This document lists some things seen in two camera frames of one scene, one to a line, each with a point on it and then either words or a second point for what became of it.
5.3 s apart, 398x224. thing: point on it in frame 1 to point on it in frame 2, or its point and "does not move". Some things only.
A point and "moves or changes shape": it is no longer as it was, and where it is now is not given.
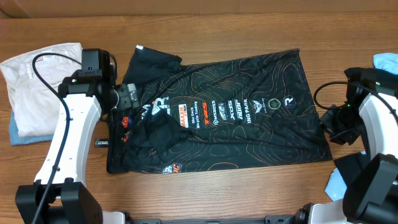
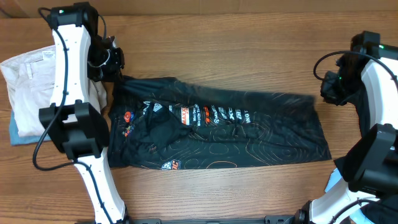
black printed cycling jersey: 245,111 moves or changes shape
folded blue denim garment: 15,139 does not move
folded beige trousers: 37,109 does not move
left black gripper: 129,96 to 112,73
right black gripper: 342,137 to 328,93
